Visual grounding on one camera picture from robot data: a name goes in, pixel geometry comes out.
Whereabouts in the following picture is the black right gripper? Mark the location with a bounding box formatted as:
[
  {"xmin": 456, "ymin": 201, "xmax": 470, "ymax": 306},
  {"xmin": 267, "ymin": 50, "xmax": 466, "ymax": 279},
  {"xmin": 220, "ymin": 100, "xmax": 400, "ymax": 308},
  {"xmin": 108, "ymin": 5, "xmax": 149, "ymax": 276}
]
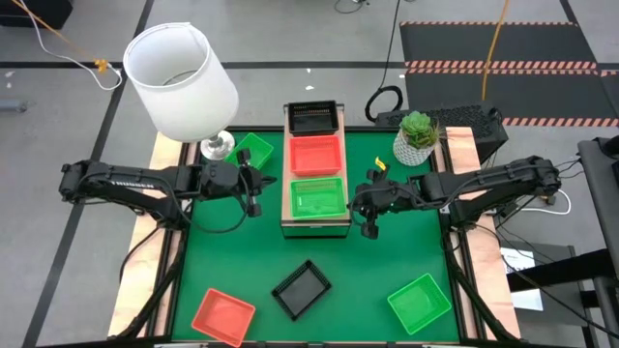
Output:
[{"xmin": 348, "ymin": 168, "xmax": 415, "ymax": 223}]

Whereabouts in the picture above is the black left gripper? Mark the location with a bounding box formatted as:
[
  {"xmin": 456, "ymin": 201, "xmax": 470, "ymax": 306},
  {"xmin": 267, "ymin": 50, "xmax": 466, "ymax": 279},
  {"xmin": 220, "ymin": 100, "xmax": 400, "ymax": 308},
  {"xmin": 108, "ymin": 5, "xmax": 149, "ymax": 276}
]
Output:
[{"xmin": 207, "ymin": 148, "xmax": 279, "ymax": 202}]

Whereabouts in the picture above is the green slotted plastic basket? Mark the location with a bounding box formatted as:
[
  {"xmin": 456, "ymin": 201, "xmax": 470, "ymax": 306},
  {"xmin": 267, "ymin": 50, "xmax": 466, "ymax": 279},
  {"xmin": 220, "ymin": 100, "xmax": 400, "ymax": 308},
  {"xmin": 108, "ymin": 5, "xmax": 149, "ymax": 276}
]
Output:
[
  {"xmin": 386, "ymin": 273, "xmax": 453, "ymax": 336},
  {"xmin": 225, "ymin": 131, "xmax": 275, "ymax": 171},
  {"xmin": 288, "ymin": 176, "xmax": 348, "ymax": 219}
]

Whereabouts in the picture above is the red slotted plastic basket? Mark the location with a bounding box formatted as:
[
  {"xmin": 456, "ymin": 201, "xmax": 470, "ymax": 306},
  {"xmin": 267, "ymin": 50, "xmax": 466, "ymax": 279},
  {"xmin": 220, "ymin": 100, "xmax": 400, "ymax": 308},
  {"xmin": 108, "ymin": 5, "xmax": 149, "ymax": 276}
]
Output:
[
  {"xmin": 191, "ymin": 287, "xmax": 257, "ymax": 348},
  {"xmin": 288, "ymin": 134, "xmax": 343, "ymax": 177}
]

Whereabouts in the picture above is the black slotted plastic basket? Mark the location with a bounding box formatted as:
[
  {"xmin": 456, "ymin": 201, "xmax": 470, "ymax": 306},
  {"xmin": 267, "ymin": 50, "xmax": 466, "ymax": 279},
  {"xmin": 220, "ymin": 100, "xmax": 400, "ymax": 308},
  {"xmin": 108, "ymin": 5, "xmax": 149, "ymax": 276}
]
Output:
[
  {"xmin": 287, "ymin": 100, "xmax": 340, "ymax": 137},
  {"xmin": 271, "ymin": 259, "xmax": 333, "ymax": 323}
]

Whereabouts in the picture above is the wooden sorting box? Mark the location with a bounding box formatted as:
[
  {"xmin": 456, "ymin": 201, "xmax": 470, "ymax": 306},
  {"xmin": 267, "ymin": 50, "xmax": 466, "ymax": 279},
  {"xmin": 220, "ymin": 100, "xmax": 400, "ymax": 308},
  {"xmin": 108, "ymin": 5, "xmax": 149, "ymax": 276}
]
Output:
[{"xmin": 280, "ymin": 102, "xmax": 352, "ymax": 240}]

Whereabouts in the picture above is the silver lamp base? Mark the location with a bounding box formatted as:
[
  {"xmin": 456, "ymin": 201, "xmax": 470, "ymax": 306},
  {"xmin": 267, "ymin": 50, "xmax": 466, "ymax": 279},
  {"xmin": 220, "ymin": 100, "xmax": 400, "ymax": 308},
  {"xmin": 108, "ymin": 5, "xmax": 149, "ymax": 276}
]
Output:
[{"xmin": 199, "ymin": 130, "xmax": 237, "ymax": 161}]

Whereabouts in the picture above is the white patterned plant pot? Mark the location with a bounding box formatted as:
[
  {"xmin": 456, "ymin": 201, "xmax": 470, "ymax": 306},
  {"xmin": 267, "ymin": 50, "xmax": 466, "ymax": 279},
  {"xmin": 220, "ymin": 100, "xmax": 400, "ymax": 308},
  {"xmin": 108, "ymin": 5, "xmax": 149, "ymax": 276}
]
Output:
[{"xmin": 392, "ymin": 129, "xmax": 439, "ymax": 168}]

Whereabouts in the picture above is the green table mat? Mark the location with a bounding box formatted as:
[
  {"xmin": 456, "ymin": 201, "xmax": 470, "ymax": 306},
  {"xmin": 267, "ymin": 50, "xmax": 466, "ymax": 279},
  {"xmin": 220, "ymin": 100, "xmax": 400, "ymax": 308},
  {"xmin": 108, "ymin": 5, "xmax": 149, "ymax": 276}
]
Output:
[{"xmin": 171, "ymin": 130, "xmax": 460, "ymax": 342}]

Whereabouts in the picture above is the green succulent plant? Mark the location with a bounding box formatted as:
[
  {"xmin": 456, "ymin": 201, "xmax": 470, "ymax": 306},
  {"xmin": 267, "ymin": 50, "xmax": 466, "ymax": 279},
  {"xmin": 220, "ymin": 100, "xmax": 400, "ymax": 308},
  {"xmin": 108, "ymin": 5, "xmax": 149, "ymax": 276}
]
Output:
[{"xmin": 398, "ymin": 110, "xmax": 440, "ymax": 150}]

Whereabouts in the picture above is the white lamp shade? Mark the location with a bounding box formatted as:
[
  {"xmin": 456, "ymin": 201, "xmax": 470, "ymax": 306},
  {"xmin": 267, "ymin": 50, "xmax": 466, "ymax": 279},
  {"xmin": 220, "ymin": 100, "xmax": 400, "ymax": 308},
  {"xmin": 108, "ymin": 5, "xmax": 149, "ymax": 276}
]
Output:
[{"xmin": 122, "ymin": 21, "xmax": 241, "ymax": 144}]

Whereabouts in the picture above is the black perforated computer case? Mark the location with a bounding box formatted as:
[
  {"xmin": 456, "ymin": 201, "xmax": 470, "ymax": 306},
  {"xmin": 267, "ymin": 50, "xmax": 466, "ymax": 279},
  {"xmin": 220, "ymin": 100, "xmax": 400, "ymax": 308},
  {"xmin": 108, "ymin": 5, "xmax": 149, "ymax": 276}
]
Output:
[{"xmin": 374, "ymin": 101, "xmax": 510, "ymax": 163}]

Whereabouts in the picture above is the light wooden side board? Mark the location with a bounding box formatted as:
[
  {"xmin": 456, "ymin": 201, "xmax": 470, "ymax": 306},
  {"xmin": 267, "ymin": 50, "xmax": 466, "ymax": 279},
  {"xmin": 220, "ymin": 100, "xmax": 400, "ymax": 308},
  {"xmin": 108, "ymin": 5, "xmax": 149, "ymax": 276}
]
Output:
[
  {"xmin": 106, "ymin": 130, "xmax": 199, "ymax": 339},
  {"xmin": 434, "ymin": 126, "xmax": 522, "ymax": 339}
]

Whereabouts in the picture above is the white paper sheet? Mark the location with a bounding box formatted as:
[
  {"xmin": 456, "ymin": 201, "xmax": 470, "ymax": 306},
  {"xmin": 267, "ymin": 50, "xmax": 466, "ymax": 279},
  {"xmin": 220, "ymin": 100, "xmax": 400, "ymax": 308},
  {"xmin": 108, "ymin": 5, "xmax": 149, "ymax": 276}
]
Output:
[{"xmin": 500, "ymin": 246, "xmax": 545, "ymax": 312}]

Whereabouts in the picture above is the black mat with striped edge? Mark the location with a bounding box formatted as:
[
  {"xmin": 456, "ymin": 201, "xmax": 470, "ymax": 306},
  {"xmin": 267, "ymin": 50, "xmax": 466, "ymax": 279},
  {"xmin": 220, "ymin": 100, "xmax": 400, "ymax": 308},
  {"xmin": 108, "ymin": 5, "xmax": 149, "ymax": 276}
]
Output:
[
  {"xmin": 403, "ymin": 67, "xmax": 619, "ymax": 128},
  {"xmin": 398, "ymin": 20, "xmax": 599, "ymax": 70}
]

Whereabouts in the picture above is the black cart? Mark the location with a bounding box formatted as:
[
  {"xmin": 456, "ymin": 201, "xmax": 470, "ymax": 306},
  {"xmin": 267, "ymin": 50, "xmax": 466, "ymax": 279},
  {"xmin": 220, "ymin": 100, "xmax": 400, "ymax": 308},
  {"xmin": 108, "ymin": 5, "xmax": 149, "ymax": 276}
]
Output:
[{"xmin": 497, "ymin": 239, "xmax": 619, "ymax": 348}]

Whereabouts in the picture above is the black desk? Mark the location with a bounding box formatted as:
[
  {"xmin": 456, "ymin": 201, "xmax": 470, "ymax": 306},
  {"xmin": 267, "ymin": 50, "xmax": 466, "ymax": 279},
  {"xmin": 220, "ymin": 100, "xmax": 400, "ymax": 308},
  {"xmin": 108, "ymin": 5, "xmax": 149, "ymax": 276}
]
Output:
[{"xmin": 577, "ymin": 136, "xmax": 619, "ymax": 272}]

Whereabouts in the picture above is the grey floor object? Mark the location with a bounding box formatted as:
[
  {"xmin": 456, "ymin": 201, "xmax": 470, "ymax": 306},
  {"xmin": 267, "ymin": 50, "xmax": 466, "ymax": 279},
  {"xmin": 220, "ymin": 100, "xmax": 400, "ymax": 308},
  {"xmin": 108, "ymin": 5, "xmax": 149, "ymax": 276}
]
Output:
[{"xmin": 0, "ymin": 99, "xmax": 36, "ymax": 114}]

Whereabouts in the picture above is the black floor box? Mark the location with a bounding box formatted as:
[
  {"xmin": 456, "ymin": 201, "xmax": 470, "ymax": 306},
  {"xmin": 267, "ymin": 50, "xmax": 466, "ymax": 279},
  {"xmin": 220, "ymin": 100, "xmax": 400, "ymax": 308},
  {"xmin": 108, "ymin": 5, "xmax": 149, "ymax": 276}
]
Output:
[{"xmin": 0, "ymin": 0, "xmax": 74, "ymax": 29}]

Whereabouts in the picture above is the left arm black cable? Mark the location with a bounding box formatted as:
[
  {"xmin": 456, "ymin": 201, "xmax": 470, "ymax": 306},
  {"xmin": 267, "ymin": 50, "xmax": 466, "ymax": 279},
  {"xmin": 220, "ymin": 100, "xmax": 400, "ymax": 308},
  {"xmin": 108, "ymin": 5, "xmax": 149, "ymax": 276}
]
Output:
[{"xmin": 166, "ymin": 178, "xmax": 252, "ymax": 235}]

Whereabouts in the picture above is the black coiled floor cable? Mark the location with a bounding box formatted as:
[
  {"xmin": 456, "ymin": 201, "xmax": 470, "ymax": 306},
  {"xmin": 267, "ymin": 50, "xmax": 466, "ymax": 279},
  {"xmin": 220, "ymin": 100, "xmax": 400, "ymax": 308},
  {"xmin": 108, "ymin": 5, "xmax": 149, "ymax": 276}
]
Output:
[{"xmin": 363, "ymin": 0, "xmax": 405, "ymax": 124}]

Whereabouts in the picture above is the black frame strut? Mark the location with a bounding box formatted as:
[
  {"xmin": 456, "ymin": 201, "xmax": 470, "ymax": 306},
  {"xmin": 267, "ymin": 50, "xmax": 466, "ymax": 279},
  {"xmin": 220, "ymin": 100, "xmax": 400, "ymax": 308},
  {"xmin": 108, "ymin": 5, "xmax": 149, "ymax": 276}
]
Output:
[
  {"xmin": 115, "ymin": 231, "xmax": 190, "ymax": 339},
  {"xmin": 442, "ymin": 231, "xmax": 514, "ymax": 342}
]

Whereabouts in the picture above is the white power cable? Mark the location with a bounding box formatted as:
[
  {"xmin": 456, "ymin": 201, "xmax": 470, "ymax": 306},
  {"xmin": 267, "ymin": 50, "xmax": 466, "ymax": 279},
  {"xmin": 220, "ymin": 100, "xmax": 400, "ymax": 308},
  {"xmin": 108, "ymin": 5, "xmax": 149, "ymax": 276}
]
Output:
[{"xmin": 519, "ymin": 190, "xmax": 573, "ymax": 217}]

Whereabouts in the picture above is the yellow floor cable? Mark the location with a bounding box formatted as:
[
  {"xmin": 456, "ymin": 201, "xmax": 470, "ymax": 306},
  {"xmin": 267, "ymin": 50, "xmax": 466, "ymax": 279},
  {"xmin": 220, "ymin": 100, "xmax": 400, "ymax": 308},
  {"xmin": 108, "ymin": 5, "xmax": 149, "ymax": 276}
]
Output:
[{"xmin": 481, "ymin": 0, "xmax": 512, "ymax": 102}]

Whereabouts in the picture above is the orange cord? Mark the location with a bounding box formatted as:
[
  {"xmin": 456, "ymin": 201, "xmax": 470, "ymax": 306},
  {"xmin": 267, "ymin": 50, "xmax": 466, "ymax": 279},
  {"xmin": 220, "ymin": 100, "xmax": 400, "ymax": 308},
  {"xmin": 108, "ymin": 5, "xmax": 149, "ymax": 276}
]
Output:
[{"xmin": 9, "ymin": 0, "xmax": 110, "ymax": 73}]

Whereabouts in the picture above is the white floor cable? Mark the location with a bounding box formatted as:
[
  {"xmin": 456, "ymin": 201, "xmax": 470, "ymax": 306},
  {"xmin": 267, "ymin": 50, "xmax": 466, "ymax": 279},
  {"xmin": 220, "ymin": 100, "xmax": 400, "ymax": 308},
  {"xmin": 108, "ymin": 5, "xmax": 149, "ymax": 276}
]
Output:
[{"xmin": 18, "ymin": 0, "xmax": 125, "ymax": 92}]

